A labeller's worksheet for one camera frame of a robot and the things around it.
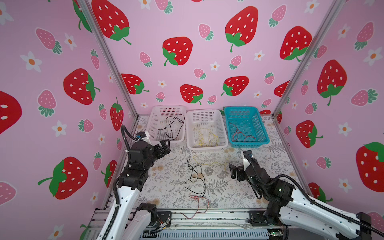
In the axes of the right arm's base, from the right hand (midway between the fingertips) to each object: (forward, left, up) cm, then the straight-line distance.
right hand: (236, 163), depth 75 cm
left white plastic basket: (+37, +49, -14) cm, 63 cm away
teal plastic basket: (+42, -12, -17) cm, 47 cm away
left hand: (+2, +38, +10) cm, 39 cm away
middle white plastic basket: (+35, +18, -16) cm, 42 cm away
